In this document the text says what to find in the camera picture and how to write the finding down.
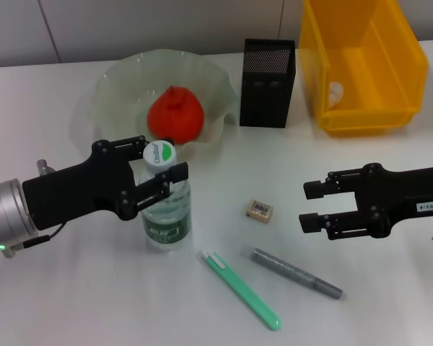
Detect beige eraser with barcode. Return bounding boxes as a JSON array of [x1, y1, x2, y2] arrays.
[[243, 198, 275, 225]]

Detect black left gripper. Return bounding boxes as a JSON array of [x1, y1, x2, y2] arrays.
[[22, 136, 189, 232]]

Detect white paper ball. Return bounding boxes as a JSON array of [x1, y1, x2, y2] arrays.
[[328, 81, 346, 109]]

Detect mint green pen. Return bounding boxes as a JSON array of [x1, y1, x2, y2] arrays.
[[201, 249, 283, 332]]

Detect yellow plastic bin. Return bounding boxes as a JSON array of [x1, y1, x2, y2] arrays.
[[297, 0, 429, 137]]

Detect grey glitter marker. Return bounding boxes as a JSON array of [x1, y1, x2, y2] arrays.
[[240, 244, 344, 300]]

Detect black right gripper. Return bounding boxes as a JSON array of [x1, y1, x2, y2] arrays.
[[298, 163, 433, 241]]

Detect green glass fruit plate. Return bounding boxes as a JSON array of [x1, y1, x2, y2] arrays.
[[89, 49, 239, 167]]

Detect orange fruit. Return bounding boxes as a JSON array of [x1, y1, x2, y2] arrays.
[[146, 85, 205, 145]]

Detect black mesh pen holder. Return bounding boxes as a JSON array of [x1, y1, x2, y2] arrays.
[[239, 38, 296, 129]]

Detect clear water bottle green label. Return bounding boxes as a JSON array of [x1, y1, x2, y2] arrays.
[[140, 139, 193, 254]]

